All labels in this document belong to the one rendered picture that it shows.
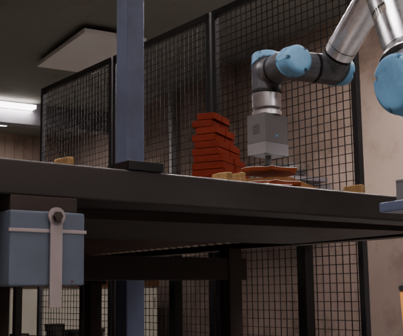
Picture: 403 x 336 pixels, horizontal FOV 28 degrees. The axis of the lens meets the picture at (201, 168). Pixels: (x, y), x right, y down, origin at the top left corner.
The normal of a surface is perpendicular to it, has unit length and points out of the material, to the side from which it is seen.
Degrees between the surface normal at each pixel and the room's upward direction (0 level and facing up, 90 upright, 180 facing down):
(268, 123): 90
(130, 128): 90
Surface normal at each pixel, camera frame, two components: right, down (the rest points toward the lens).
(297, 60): 0.45, -0.14
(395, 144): -0.86, -0.07
